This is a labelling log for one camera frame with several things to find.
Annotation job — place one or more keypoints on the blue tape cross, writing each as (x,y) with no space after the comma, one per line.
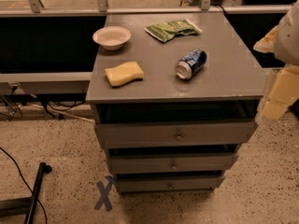
(104,192)

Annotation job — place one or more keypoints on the yellow sponge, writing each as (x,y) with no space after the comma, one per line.
(124,73)

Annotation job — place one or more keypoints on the grey drawer cabinet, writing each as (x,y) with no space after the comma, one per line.
(227,88)

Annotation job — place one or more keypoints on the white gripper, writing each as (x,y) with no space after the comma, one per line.
(288,37)

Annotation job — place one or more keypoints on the green chip bag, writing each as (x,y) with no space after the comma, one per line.
(166,31)

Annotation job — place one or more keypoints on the grey drawer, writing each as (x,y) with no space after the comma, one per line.
(174,134)
(169,184)
(171,163)

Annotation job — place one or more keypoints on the grey bottom drawer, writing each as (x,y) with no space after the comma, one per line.
(169,184)

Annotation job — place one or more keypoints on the black stand leg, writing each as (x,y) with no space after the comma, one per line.
(26,205)

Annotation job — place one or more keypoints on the grey top drawer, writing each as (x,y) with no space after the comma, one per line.
(174,134)

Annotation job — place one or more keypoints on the white bowl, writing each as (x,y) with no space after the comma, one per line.
(112,37)

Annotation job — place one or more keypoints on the blue soda can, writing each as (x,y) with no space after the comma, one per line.
(191,63)

